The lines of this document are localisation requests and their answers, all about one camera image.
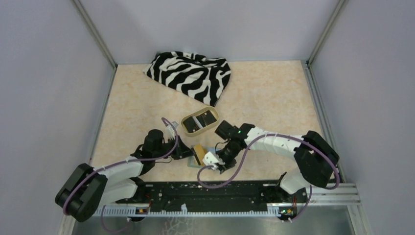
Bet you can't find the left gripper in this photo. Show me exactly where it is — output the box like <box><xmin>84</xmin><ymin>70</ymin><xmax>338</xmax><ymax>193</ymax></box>
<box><xmin>154</xmin><ymin>135</ymin><xmax>196</xmax><ymax>160</ymax></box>

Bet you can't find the green card holder wallet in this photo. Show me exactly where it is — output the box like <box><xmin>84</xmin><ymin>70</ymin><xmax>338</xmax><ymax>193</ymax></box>
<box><xmin>188</xmin><ymin>144</ymin><xmax>225</xmax><ymax>170</ymax></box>

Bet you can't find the white card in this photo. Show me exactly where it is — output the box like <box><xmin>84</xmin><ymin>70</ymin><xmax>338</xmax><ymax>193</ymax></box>
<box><xmin>192</xmin><ymin>116</ymin><xmax>203</xmax><ymax>129</ymax></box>

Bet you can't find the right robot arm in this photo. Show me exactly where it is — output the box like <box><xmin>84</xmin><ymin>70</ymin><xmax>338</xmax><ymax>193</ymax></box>
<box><xmin>203</xmin><ymin>121</ymin><xmax>340</xmax><ymax>202</ymax></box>

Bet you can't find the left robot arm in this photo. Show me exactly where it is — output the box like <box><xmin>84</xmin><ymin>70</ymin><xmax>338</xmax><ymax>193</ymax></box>
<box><xmin>54</xmin><ymin>129</ymin><xmax>193</xmax><ymax>222</ymax></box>

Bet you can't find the yellow card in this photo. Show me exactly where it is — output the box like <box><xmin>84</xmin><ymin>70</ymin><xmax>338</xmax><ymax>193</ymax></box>
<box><xmin>191</xmin><ymin>144</ymin><xmax>207</xmax><ymax>166</ymax></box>

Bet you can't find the dark VIP card lower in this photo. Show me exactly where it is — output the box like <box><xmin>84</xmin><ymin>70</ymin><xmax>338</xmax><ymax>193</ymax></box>
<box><xmin>183</xmin><ymin>117</ymin><xmax>198</xmax><ymax>133</ymax></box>

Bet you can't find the dark vip card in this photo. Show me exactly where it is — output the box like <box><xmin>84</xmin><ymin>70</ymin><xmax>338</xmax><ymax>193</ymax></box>
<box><xmin>183</xmin><ymin>117</ymin><xmax>198</xmax><ymax>133</ymax></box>
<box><xmin>201</xmin><ymin>111</ymin><xmax>217</xmax><ymax>126</ymax></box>

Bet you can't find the dark VIP card upper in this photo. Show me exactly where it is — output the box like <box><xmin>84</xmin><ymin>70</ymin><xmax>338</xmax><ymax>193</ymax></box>
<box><xmin>201</xmin><ymin>111</ymin><xmax>217</xmax><ymax>126</ymax></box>

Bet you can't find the zebra striped cloth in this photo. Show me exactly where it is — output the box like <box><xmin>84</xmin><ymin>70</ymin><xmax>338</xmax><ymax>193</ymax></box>
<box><xmin>143</xmin><ymin>51</ymin><xmax>231</xmax><ymax>107</ymax></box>

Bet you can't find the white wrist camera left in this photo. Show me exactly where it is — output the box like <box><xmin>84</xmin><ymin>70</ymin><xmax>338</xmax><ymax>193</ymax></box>
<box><xmin>165</xmin><ymin>121</ymin><xmax>179</xmax><ymax>140</ymax></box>

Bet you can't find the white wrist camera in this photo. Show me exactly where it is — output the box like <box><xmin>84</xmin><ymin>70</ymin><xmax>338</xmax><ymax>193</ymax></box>
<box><xmin>165</xmin><ymin>121</ymin><xmax>179</xmax><ymax>140</ymax></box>
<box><xmin>202</xmin><ymin>152</ymin><xmax>225</xmax><ymax>170</ymax></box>

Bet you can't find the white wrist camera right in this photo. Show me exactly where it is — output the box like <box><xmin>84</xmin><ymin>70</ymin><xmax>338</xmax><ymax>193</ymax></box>
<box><xmin>202</xmin><ymin>152</ymin><xmax>225</xmax><ymax>170</ymax></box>

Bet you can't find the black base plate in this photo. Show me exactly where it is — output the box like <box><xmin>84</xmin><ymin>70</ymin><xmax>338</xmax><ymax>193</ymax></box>
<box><xmin>117</xmin><ymin>180</ymin><xmax>307</xmax><ymax>212</ymax></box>

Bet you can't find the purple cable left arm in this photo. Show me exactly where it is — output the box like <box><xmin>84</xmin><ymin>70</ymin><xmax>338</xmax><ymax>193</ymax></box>
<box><xmin>62</xmin><ymin>117</ymin><xmax>180</xmax><ymax>234</ymax></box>

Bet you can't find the aluminium front rail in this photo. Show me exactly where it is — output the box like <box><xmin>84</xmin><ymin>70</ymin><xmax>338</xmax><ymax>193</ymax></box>
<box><xmin>67</xmin><ymin>181</ymin><xmax>370</xmax><ymax>235</ymax></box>

